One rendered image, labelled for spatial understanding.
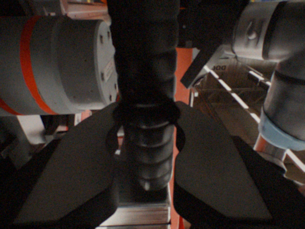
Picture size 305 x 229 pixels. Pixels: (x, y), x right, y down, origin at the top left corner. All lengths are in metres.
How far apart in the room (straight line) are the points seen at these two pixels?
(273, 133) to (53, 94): 0.31
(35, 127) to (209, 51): 0.33
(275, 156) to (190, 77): 0.40
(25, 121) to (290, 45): 0.40
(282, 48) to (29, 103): 0.33
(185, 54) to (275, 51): 0.48
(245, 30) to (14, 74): 0.29
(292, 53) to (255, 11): 0.07
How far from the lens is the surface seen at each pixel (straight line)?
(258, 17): 0.30
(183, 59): 0.74
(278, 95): 0.31
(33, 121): 0.39
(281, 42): 0.29
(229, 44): 0.31
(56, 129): 0.42
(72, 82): 0.24
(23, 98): 0.28
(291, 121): 0.31
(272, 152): 0.67
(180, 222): 3.03
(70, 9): 1.04
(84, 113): 0.60
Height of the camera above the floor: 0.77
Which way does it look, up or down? 30 degrees up
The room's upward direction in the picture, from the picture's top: 178 degrees clockwise
